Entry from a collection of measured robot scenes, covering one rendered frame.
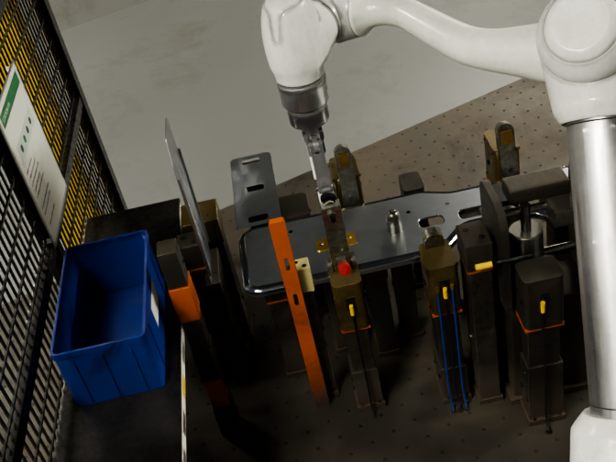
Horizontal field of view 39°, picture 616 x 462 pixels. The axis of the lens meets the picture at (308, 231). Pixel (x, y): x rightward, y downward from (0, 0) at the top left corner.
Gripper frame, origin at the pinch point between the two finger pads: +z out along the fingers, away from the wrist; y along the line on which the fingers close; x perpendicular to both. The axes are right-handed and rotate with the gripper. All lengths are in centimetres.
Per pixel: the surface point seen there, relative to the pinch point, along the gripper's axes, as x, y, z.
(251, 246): 17.6, 5.1, 13.1
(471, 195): -30.4, 5.7, 13.2
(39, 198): 54, 2, -12
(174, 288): 31.0, -18.1, 1.2
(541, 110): -70, 79, 43
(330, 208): 0.0, -17.3, -8.1
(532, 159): -59, 56, 43
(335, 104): -18, 234, 112
